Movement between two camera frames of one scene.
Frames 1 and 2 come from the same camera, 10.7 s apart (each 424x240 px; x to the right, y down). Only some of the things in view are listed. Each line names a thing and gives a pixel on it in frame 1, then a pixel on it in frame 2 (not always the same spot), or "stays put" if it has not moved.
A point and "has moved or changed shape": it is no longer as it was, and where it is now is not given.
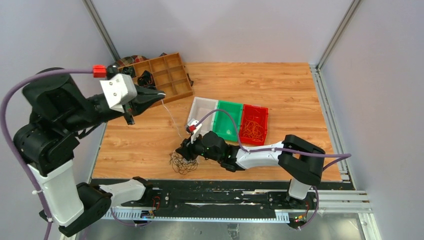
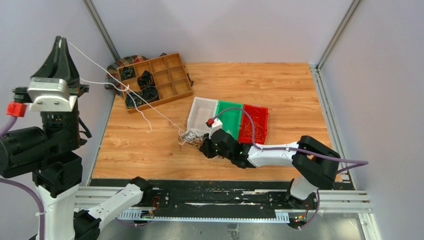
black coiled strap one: x=129 y=70 stays put
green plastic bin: x=223 y=125 stays put
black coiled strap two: x=146 y=80 stays put
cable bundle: x=179 y=164 has moved or changed shape
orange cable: x=254 y=130 stays put
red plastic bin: x=254 y=120 stays put
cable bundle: x=162 y=102 -> x=127 y=87
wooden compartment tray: x=171 y=77 stays put
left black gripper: x=145 y=97 -> x=65 y=68
